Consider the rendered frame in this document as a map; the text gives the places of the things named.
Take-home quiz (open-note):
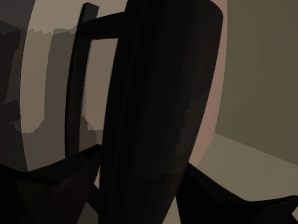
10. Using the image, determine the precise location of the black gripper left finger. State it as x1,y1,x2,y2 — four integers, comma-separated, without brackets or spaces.
0,144,102,224

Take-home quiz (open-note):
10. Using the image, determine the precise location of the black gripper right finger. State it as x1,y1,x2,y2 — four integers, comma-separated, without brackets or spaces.
176,163,298,224

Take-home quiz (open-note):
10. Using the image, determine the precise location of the black mat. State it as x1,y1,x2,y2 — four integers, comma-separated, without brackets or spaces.
0,0,98,224

